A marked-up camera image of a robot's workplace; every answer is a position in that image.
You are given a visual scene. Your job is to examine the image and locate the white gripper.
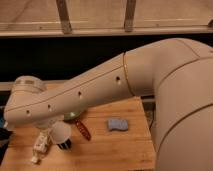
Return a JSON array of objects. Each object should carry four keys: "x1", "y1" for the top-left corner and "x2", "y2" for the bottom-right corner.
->
[{"x1": 35, "y1": 117, "x2": 58, "y2": 130}]

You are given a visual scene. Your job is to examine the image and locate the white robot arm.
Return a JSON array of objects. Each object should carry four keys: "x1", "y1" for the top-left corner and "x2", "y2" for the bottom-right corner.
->
[{"x1": 4, "y1": 38, "x2": 213, "y2": 171}]

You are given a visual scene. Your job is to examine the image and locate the black striped eraser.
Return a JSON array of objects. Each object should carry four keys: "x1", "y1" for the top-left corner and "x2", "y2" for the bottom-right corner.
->
[{"x1": 58, "y1": 140, "x2": 72, "y2": 150}]

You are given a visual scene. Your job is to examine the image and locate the white tube package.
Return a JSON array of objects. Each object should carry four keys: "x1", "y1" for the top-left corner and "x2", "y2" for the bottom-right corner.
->
[{"x1": 31, "y1": 132, "x2": 51, "y2": 164}]

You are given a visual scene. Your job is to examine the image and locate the green bowl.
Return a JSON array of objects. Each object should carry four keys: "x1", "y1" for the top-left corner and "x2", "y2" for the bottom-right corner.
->
[{"x1": 64, "y1": 111, "x2": 81, "y2": 121}]

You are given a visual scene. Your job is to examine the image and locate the blue sponge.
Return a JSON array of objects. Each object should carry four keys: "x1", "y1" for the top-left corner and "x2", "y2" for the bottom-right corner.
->
[{"x1": 107, "y1": 118, "x2": 129, "y2": 131}]

